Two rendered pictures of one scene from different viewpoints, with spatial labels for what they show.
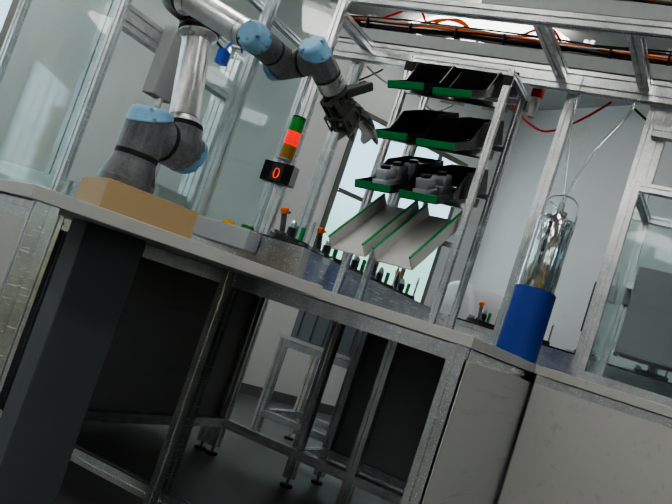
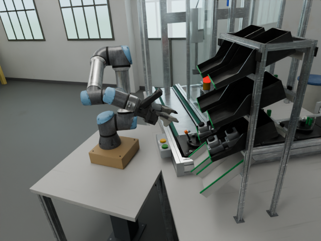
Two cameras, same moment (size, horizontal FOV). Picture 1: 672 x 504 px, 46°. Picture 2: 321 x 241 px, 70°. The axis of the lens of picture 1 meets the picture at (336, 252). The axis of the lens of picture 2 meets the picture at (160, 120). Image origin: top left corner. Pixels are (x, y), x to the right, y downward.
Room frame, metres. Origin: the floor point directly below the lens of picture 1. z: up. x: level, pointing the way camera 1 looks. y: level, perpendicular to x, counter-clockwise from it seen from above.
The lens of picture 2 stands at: (1.57, -0.73, 1.80)
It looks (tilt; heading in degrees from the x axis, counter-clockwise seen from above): 27 degrees down; 54
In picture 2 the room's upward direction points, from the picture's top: 4 degrees counter-clockwise
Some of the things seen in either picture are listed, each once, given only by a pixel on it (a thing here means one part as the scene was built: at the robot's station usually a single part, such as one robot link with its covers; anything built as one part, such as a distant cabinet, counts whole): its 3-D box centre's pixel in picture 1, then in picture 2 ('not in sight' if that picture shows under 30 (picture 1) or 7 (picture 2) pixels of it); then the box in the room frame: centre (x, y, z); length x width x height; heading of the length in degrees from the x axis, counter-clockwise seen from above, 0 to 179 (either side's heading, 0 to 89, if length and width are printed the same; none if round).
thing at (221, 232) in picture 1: (224, 233); (163, 145); (2.34, 0.33, 0.93); 0.21 x 0.07 x 0.06; 62
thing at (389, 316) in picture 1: (334, 303); (258, 148); (2.88, -0.05, 0.85); 1.50 x 1.41 x 0.03; 62
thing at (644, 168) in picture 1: (630, 214); not in sight; (3.07, -1.06, 1.56); 0.09 x 0.04 x 1.39; 62
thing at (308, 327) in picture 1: (355, 336); not in sight; (4.59, -0.26, 0.73); 0.62 x 0.42 x 0.23; 62
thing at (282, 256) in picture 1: (187, 229); (167, 132); (2.48, 0.47, 0.91); 0.89 x 0.06 x 0.11; 62
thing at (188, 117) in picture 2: not in sight; (188, 128); (2.65, 0.41, 0.91); 0.84 x 0.28 x 0.10; 62
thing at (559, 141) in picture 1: (542, 195); not in sight; (3.24, -0.75, 1.56); 0.04 x 0.04 x 1.39; 62
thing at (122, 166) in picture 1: (130, 171); (109, 137); (2.06, 0.58, 0.99); 0.15 x 0.15 x 0.10
